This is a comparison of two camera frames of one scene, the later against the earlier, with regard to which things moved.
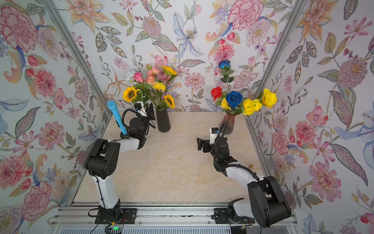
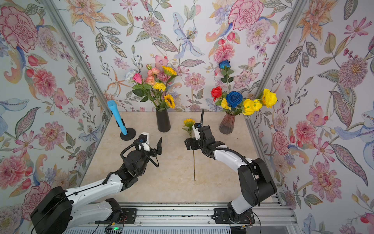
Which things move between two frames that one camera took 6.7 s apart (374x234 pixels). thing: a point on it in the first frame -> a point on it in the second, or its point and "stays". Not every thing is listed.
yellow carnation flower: [159, 86] stays
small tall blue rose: [224, 64] stays
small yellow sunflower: [169, 100] stays
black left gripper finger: [150, 112] -> [159, 151]
